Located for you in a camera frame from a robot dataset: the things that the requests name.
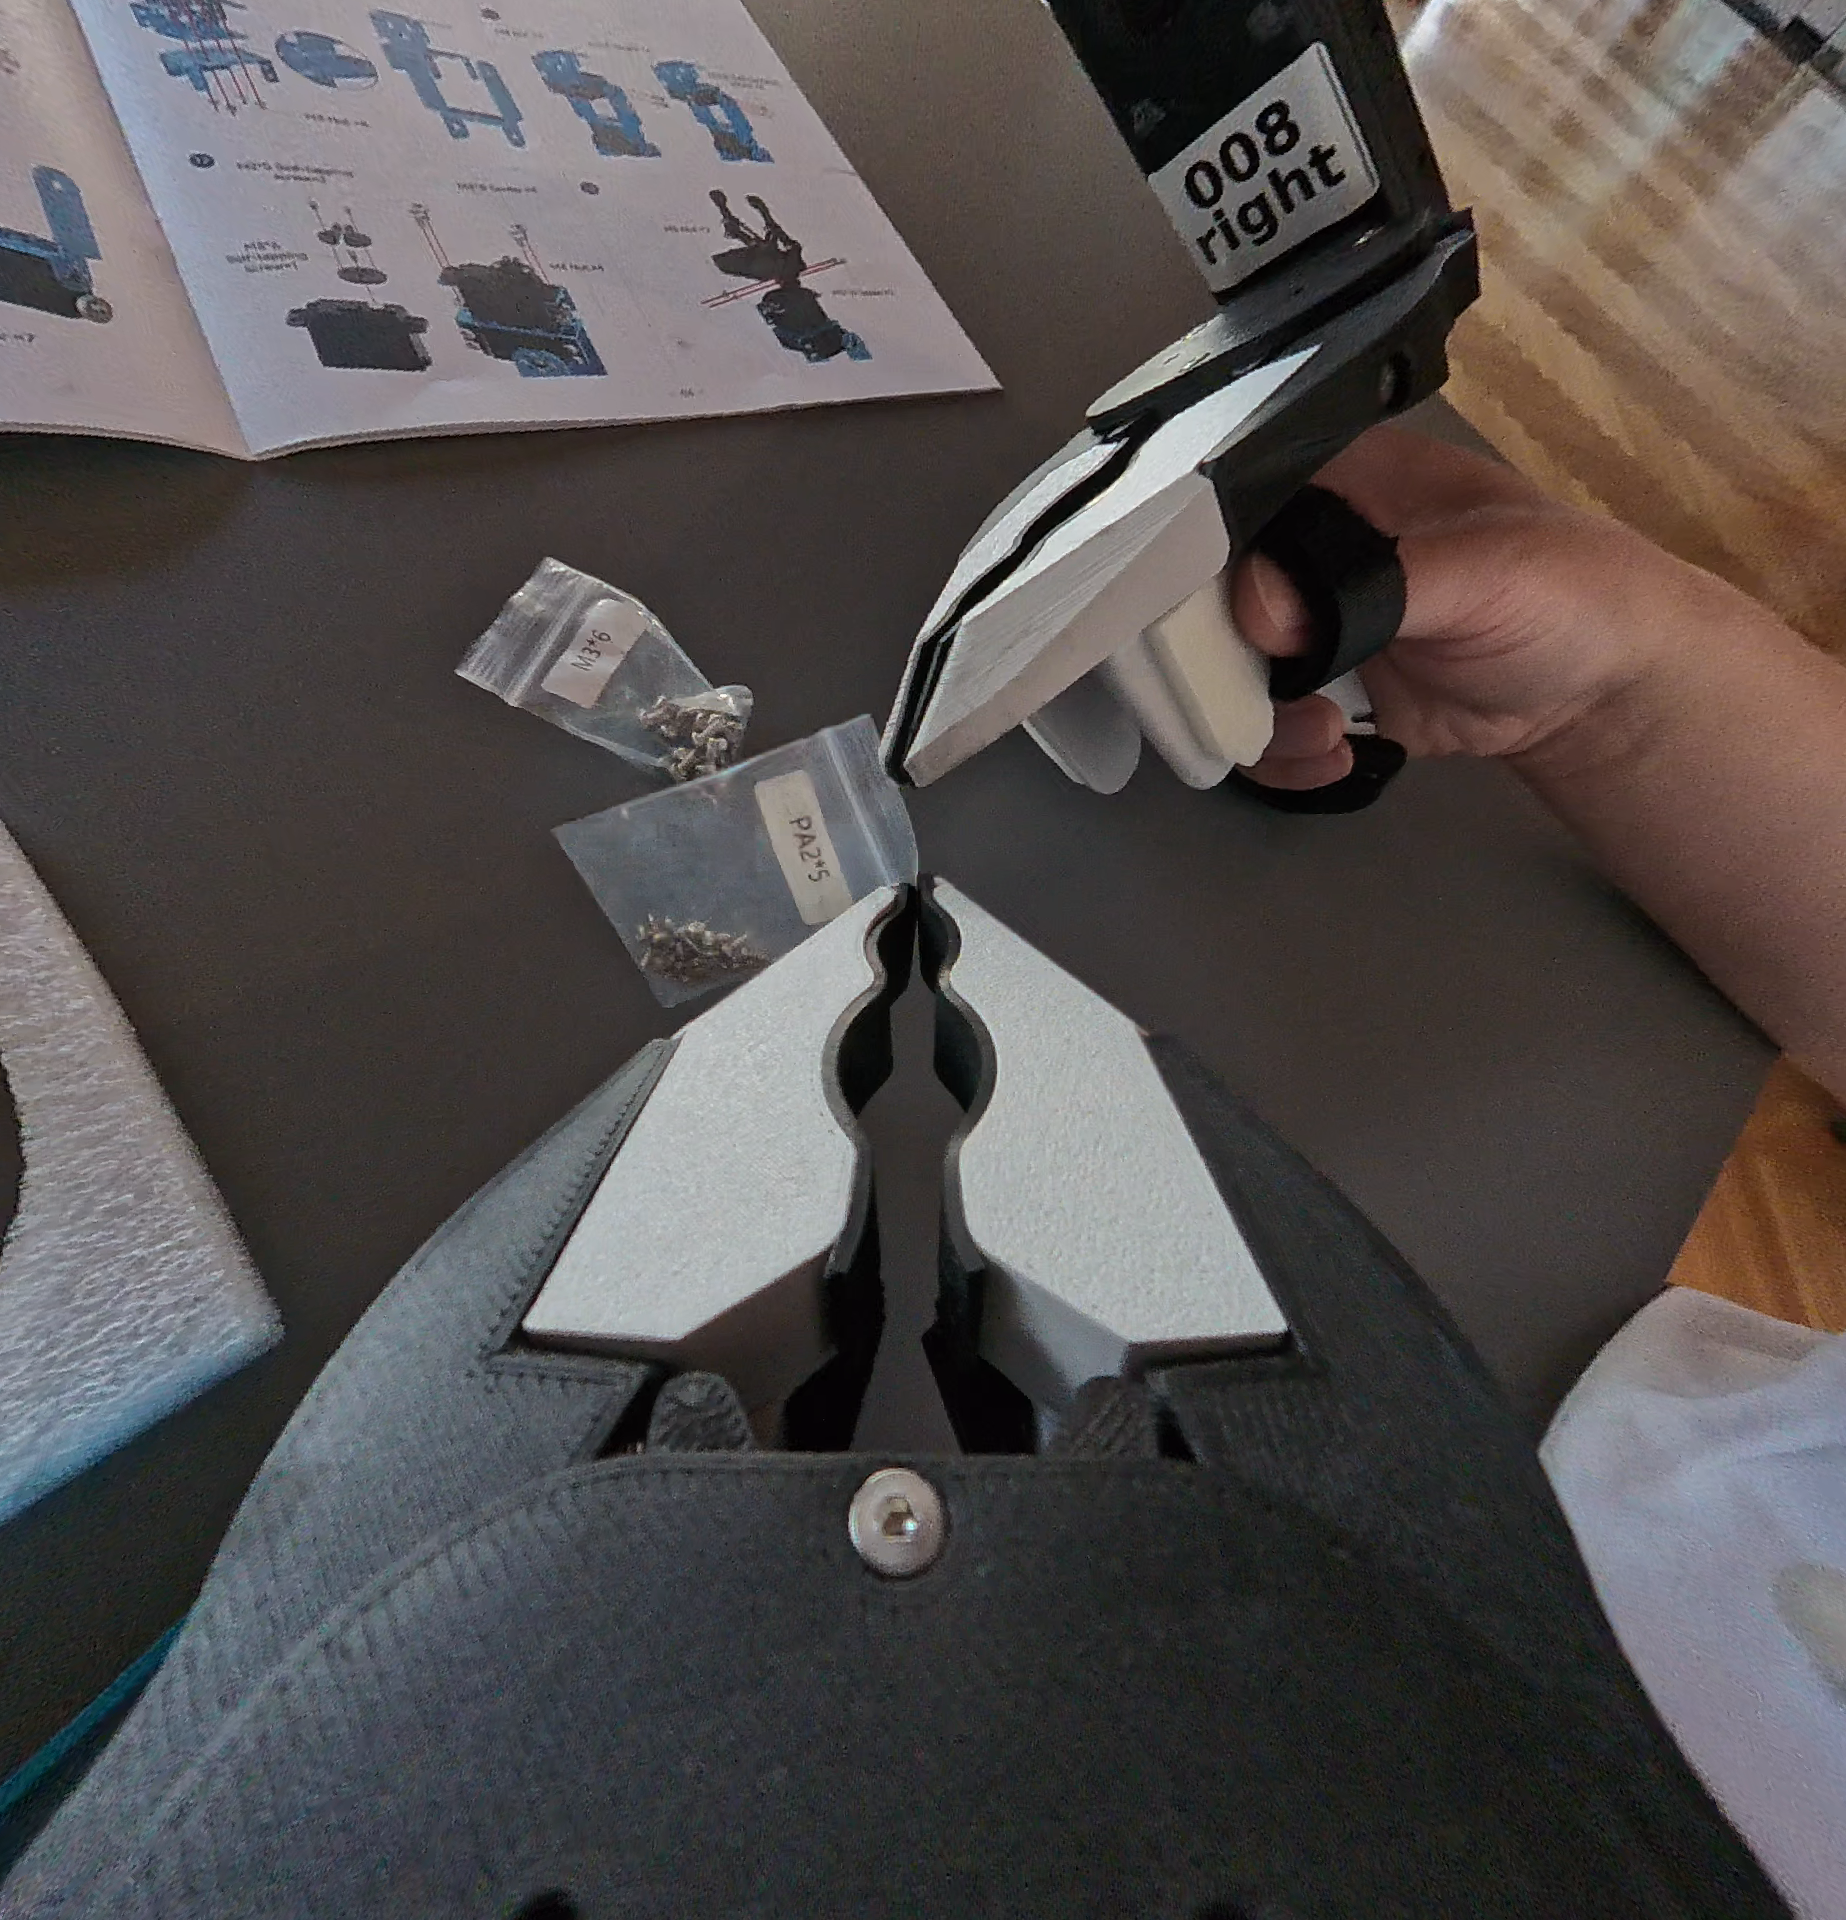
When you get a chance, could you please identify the person's white shirt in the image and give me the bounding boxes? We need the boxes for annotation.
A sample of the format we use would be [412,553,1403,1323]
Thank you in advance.
[1538,1283,1846,1920]

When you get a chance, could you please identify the illustrated instruction booklet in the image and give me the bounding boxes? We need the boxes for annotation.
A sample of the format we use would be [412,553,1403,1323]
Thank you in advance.
[0,0,1003,462]

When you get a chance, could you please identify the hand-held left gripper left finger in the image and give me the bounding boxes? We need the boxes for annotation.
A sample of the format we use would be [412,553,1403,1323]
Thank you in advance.
[519,882,925,1458]

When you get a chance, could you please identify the white earbud with cord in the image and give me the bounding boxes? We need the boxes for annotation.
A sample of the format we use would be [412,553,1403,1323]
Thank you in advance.
[1770,1559,1846,1728]

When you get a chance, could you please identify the person's right hand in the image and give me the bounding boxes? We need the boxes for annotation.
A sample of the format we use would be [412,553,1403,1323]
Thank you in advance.
[1221,434,1682,791]

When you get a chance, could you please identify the white foam frame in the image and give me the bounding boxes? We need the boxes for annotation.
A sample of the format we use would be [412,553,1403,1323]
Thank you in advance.
[0,768,283,1550]

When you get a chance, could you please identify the person's right forearm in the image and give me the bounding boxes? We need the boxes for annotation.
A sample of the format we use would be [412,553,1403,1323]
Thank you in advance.
[1508,600,1846,1129]

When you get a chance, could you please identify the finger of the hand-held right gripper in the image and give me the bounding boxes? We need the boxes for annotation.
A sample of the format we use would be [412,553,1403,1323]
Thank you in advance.
[880,425,1136,770]
[903,347,1326,791]

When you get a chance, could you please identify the blue bracket with black servo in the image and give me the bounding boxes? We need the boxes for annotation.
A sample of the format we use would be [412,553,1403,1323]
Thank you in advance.
[0,1632,177,1870]

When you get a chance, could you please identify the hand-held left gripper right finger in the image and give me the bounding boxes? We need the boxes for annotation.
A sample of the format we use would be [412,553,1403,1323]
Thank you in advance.
[913,876,1294,1458]

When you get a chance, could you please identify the clear bag of tiny screws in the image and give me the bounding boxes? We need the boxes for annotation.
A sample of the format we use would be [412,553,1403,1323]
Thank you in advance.
[551,714,921,1012]

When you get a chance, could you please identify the clear bag of large screws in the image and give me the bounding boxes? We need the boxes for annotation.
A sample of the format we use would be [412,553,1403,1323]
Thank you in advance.
[458,555,757,783]

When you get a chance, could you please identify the dark grey desk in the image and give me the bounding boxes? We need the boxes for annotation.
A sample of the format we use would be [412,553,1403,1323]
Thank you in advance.
[0,0,1784,1802]

